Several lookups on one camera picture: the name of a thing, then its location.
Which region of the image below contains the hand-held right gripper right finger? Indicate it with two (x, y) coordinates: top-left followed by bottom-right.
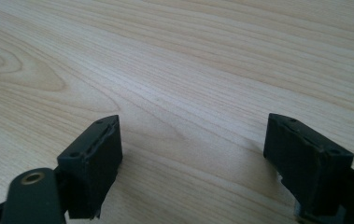
(262, 112), (354, 222)

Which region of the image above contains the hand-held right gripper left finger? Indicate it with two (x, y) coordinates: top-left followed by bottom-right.
(54, 114), (124, 220)

